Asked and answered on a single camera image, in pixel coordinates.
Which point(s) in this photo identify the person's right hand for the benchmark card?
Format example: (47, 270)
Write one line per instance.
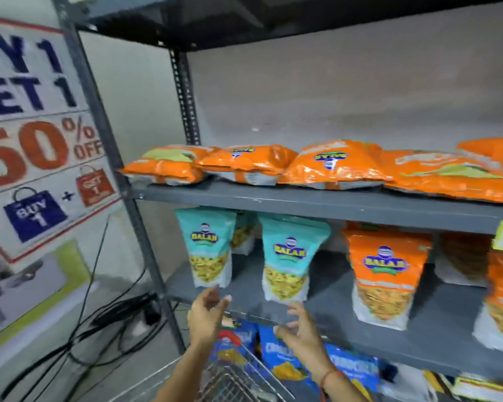
(306, 347)

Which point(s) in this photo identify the person's left hand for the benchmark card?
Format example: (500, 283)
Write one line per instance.
(205, 322)

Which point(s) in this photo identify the teal snack bag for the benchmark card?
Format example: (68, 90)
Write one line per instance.
(205, 255)
(291, 263)
(243, 236)

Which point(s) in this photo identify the grey metal shelf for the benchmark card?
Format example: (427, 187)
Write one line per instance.
(318, 205)

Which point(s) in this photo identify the person's right forearm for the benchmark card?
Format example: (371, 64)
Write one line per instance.
(343, 391)

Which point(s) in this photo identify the person's left forearm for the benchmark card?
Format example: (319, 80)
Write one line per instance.
(184, 381)

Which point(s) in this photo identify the black power adapter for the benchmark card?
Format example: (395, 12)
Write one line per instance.
(125, 308)

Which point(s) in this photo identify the green-bordered poster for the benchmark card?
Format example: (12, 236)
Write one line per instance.
(25, 297)

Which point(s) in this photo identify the white red-bordered sale poster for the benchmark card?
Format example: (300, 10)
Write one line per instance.
(37, 142)

